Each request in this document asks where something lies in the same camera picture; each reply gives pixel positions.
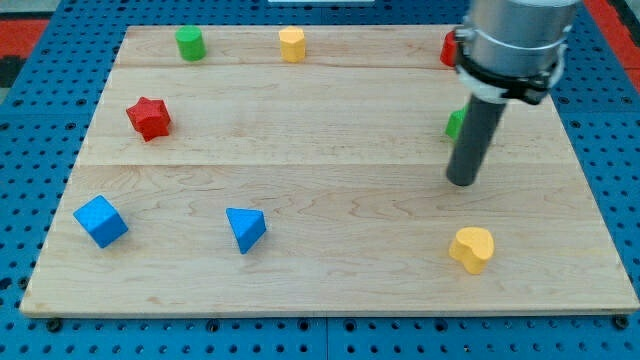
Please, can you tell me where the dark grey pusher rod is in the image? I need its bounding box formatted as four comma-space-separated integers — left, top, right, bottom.
446, 95, 506, 186

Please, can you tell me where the green star block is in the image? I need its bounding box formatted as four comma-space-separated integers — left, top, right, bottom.
445, 106, 467, 141

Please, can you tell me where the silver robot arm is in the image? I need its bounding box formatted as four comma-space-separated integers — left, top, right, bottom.
446, 0, 581, 186

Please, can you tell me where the red star block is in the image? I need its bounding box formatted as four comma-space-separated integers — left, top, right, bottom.
126, 97, 171, 142

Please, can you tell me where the yellow heart block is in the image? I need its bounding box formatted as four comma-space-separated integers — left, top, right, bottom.
448, 227, 495, 275

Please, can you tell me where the yellow pentagon block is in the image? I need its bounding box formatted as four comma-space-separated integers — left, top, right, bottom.
278, 26, 306, 63

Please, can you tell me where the wooden board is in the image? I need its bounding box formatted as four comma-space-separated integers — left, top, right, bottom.
20, 26, 639, 318

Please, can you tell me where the blue triangle block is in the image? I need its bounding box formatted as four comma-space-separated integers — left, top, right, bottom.
225, 208, 266, 254

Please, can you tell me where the green cylinder block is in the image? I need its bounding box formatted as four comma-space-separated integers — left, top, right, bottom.
174, 25, 206, 62

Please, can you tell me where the blue cube block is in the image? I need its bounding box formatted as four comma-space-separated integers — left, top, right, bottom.
73, 195, 128, 248

